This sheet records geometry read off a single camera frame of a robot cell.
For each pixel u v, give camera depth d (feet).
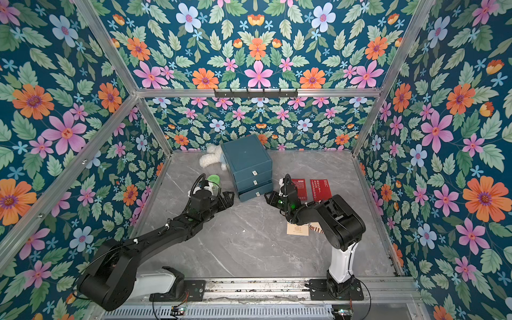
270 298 2.37
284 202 2.52
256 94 3.01
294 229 2.92
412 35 2.42
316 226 2.96
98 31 2.39
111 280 1.36
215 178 3.31
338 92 6.28
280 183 2.97
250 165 2.77
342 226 1.68
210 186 2.62
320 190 3.40
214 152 3.65
